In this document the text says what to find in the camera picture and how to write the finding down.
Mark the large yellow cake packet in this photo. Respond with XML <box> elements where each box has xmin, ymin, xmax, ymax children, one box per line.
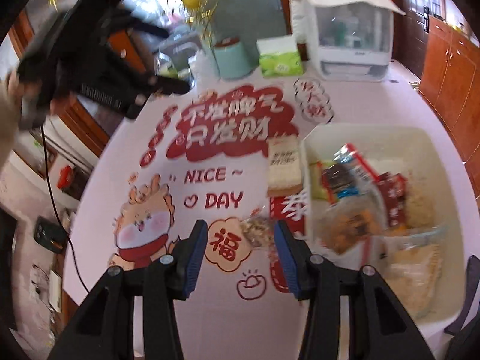
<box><xmin>383</xmin><ymin>227</ymin><xmax>445</xmax><ymax>320</ymax></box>

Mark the fried snack clear bag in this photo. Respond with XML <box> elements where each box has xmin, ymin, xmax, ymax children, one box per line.
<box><xmin>316</xmin><ymin>195</ymin><xmax>386</xmax><ymax>255</ymax></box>

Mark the yellow cracker packet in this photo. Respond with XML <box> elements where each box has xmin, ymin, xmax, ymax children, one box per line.
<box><xmin>404</xmin><ymin>183</ymin><xmax>435</xmax><ymax>228</ymax></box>

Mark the beige sandwich biscuit packet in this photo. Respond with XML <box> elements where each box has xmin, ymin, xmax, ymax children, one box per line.
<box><xmin>267</xmin><ymin>135</ymin><xmax>303</xmax><ymax>197</ymax></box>

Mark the dark red snack packet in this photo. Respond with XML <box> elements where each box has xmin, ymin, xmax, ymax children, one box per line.
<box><xmin>377</xmin><ymin>172</ymin><xmax>408</xmax><ymax>230</ymax></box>

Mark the green small snack packet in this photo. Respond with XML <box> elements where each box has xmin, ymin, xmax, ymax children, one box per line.
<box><xmin>309</xmin><ymin>161</ymin><xmax>331</xmax><ymax>202</ymax></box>

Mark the red white wafer packet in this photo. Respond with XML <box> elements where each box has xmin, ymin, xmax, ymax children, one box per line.
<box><xmin>334</xmin><ymin>143</ymin><xmax>379</xmax><ymax>194</ymax></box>

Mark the dark chocolate cookie packet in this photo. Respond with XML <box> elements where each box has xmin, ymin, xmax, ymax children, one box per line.
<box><xmin>322</xmin><ymin>163</ymin><xmax>360</xmax><ymax>199</ymax></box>

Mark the brown nut candy packet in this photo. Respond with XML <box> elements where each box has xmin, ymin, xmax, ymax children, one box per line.
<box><xmin>240</xmin><ymin>215</ymin><xmax>274</xmax><ymax>249</ymax></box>

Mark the person left hand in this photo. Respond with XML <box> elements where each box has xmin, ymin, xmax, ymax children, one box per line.
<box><xmin>0</xmin><ymin>69</ymin><xmax>42</xmax><ymax>169</ymax></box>

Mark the teal canister brown lid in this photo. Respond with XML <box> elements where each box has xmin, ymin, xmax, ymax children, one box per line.
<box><xmin>212</xmin><ymin>37</ymin><xmax>254</xmax><ymax>80</ymax></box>

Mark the pink printed tablecloth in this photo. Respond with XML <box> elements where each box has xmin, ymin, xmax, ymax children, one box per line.
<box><xmin>63</xmin><ymin>66</ymin><xmax>479</xmax><ymax>359</ymax></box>

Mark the green tissue pack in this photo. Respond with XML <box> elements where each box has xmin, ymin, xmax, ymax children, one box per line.
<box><xmin>256</xmin><ymin>35</ymin><xmax>304</xmax><ymax>77</ymax></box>

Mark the white plastic storage bin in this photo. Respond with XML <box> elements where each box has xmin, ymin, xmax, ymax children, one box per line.
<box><xmin>299</xmin><ymin>122</ymin><xmax>470</xmax><ymax>350</ymax></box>

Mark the white desktop cup cabinet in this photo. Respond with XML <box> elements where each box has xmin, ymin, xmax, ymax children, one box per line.
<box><xmin>289</xmin><ymin>0</ymin><xmax>405</xmax><ymax>82</ymax></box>

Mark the orange wooden cabinet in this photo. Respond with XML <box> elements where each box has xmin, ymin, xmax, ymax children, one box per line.
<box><xmin>389</xmin><ymin>0</ymin><xmax>480</xmax><ymax>199</ymax></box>

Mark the black cable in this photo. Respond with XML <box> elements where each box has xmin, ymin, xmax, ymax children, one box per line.
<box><xmin>39</xmin><ymin>125</ymin><xmax>91</xmax><ymax>295</ymax></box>

